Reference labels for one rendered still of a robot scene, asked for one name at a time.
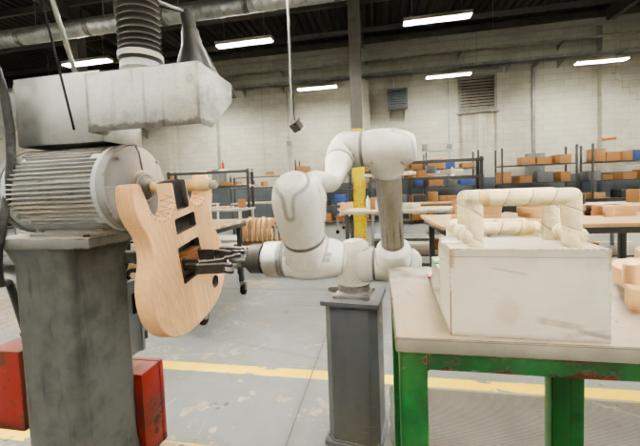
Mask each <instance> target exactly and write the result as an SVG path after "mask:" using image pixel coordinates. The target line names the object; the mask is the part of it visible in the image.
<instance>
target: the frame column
mask: <svg viewBox="0 0 640 446"><path fill-rule="evenodd" d="M129 242H130V241H124V242H120V243H115V244H111V245H107V246H102V247H98V248H93V249H88V250H4V251H5V252H6V254H7V255H8V257H9V258H10V260H11V261H12V263H13V264H14V265H15V272H16V284H17V294H18V306H19V316H20V328H21V338H22V349H23V360H24V371H25V382H26V393H27V404H28V415H29V426H30V446H141V444H140V440H139V437H138V434H137V424H136V410H135V396H134V382H133V368H132V355H131V341H130V314H129V301H128V287H127V273H126V259H125V251H126V248H127V247H128V244H129Z"/></svg>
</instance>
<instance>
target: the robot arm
mask: <svg viewBox="0 0 640 446"><path fill-rule="evenodd" d="M416 156H417V147H416V139H415V135H414V134H413V133H411V132H409V131H405V130H401V129H373V130H368V131H362V132H340V133H339V134H337V135H336V136H335V137H334V138H333V139H332V141H331V142H330V145H329V147H328V150H327V154H326V160H325V171H324V172H321V171H310V172H307V173H304V172H299V171H291V172H285V173H284V174H282V175H281V176H280V177H278V178H277V180H276V181H275V183H274V185H273V189H272V195H271V204H272V209H273V214H274V218H275V222H276V225H277V228H278V231H279V233H280V235H281V236H282V238H283V241H268V242H266V243H265V244H252V245H250V246H246V247H231V246H220V247H219V249H197V251H198V256H199V258H197V259H182V264H183V269H184V271H196V274H234V269H242V268H246V269H247V270H248V271H249V273H251V274H264V275H265V276H290V277H294V278H297V279H324V278H330V277H335V276H337V275H338V285H333V286H329V291H330V292H334V293H335V294H333V295H332V298H333V299H353V300H364V301H370V296H371V294H372V292H374V291H375V288H374V287H371V286H370V281H372V280H379V281H389V267H422V257H421V255H420V254H419V252H417V251H416V250H415V249H412V248H411V247H410V244H409V242H408V241H407V240H406V239H404V229H403V208H402V206H403V202H402V181H401V175H402V173H403V172H404V170H405V168H406V165H408V164H410V163H412V162H413V161H414V160H415V158H416ZM356 167H369V169H370V172H371V174H372V175H373V176H374V177H375V187H376V196H377V206H378V215H379V225H380V234H381V241H380V242H379V243H378V244H377V248H372V247H369V243H368V242H367V241H366V240H364V239H362V238H350V239H346V240H344V242H343V243H342V242H341V241H339V240H337V239H334V238H330V237H327V236H326V234H325V220H326V202H327V195H326V193H332V192H335V191H336V190H337V189H338V188H339V187H340V186H341V184H342V183H343V181H344V179H345V177H346V176H347V174H348V172H349V171H350V169H351V168H356ZM224 249H225V250H224ZM214 257H215V258H214ZM200 260H202V261H200ZM228 261H229V263H228Z"/></svg>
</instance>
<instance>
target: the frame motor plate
mask: <svg viewBox="0 0 640 446"><path fill-rule="evenodd" d="M129 240H132V238H131V236H130V234H129V232H127V233H118V234H112V235H106V236H90V234H89V233H87V234H83V236H33V237H30V233H23V234H16V235H9V236H6V238H5V244H4V250H88V249H93V248H98V247H102V246H107V245H111V244H115V243H120V242H124V241H129Z"/></svg>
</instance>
